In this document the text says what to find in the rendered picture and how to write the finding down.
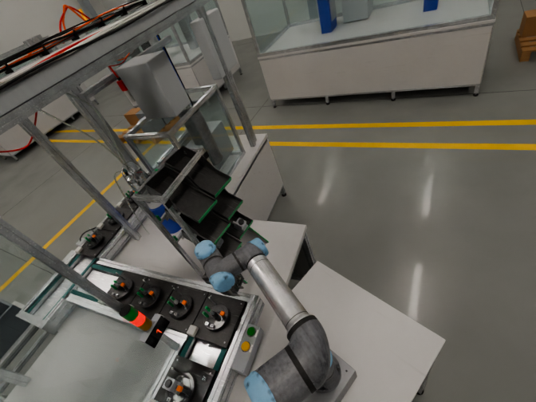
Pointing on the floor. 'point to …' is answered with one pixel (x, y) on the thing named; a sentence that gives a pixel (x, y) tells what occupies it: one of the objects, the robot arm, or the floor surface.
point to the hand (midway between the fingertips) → (234, 293)
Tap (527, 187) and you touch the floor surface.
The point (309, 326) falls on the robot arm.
